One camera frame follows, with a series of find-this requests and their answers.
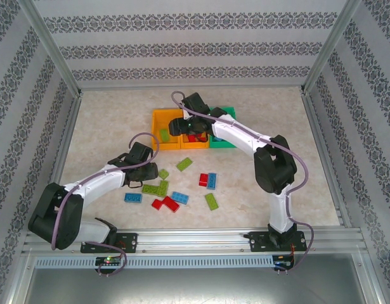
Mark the aluminium front rail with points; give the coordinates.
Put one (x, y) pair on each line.
(194, 240)

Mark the aluminium back frame bar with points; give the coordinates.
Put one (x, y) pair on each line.
(191, 86)

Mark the small green lego brick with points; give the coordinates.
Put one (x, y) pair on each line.
(163, 173)

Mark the left controller circuit board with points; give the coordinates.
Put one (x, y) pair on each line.
(107, 261)

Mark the grey metal panel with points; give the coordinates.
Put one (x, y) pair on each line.
(194, 288)

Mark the right controller circuit board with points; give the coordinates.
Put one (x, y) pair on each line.
(282, 263)

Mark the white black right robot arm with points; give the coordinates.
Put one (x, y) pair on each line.
(236, 134)

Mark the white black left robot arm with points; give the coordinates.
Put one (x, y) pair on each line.
(99, 182)

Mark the green plastic bin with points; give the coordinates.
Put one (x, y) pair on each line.
(220, 145)

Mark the aluminium frame post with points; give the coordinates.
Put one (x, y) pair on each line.
(328, 50)
(55, 50)

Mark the aluminium side frame rail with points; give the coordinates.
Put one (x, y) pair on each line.
(65, 142)
(320, 142)

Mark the blue lego brick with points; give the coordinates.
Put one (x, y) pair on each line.
(133, 198)
(217, 139)
(211, 181)
(180, 197)

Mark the controller circuit board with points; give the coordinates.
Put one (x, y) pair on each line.
(282, 263)
(107, 261)

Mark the aluminium frame leg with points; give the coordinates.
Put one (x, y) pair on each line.
(373, 285)
(15, 285)

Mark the yellow plastic bin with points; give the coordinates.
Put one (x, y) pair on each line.
(194, 145)
(159, 145)

